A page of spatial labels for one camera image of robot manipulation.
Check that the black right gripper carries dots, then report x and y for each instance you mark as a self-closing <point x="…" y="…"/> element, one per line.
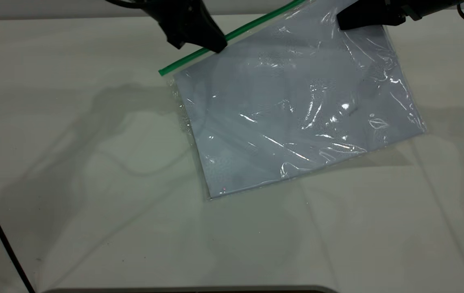
<point x="423" y="7"/>

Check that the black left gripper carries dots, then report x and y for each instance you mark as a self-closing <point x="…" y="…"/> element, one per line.
<point x="175" y="12"/>

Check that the clear zip bag green strip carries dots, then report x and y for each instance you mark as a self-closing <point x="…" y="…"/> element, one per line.
<point x="297" y="101"/>

